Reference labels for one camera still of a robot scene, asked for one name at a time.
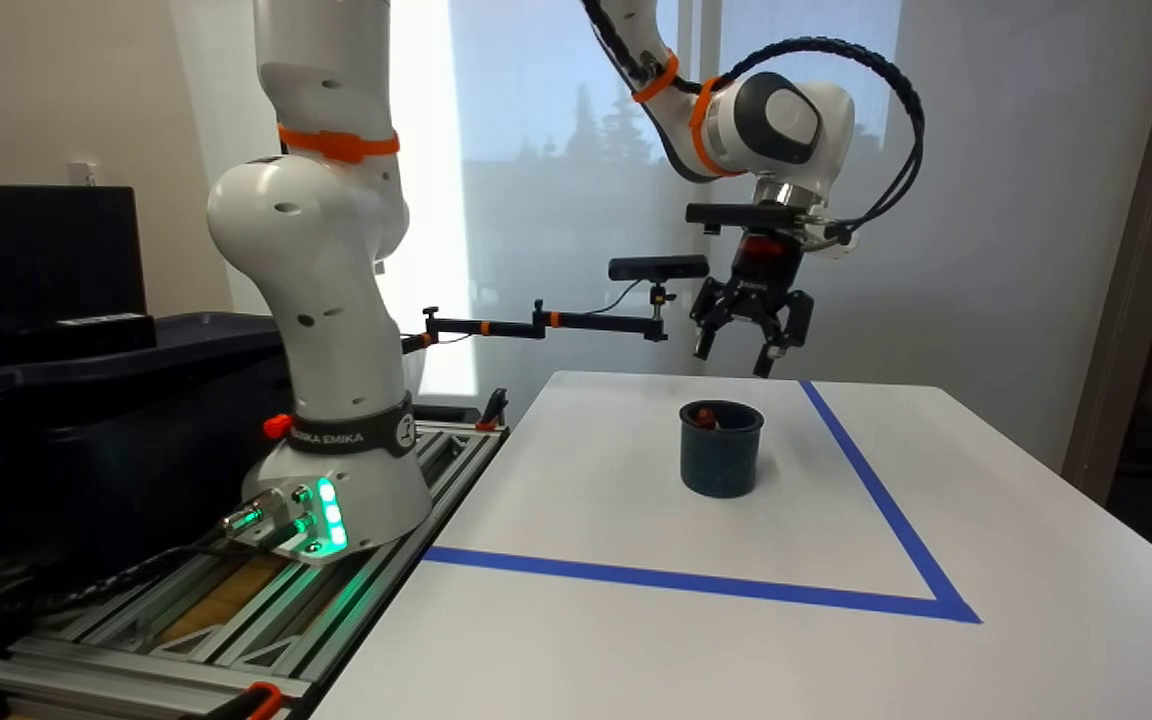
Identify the black clamp with red tips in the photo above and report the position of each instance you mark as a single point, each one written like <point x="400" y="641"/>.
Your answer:
<point x="492" y="412"/>

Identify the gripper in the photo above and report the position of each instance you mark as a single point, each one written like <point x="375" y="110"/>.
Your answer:
<point x="768" y="268"/>

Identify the red marker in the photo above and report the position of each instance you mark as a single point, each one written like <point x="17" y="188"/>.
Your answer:
<point x="705" y="416"/>

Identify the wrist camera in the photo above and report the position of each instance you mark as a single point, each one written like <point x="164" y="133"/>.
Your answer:
<point x="748" y="214"/>

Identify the window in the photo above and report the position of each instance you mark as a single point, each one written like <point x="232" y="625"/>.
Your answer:
<point x="556" y="150"/>

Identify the wall switch plate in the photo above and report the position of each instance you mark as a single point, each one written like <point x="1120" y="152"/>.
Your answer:
<point x="84" y="172"/>

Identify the dark blue cup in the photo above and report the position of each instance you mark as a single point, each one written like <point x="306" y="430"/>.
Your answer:
<point x="720" y="460"/>

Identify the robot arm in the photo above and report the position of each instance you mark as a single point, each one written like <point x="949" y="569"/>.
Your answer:
<point x="331" y="300"/>

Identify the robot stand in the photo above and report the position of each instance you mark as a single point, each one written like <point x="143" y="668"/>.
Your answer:
<point x="266" y="620"/>

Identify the black laptop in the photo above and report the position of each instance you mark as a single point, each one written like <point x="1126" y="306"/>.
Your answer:
<point x="36" y="250"/>

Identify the camera on mount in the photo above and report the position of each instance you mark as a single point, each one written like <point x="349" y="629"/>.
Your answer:
<point x="658" y="268"/>

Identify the black storage bin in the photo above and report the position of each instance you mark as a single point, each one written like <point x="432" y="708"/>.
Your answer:
<point x="136" y="440"/>

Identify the flat black box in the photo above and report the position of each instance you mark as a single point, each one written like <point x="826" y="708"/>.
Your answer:
<point x="66" y="335"/>

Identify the blue tape outline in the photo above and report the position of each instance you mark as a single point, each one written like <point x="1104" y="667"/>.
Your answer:
<point x="696" y="581"/>

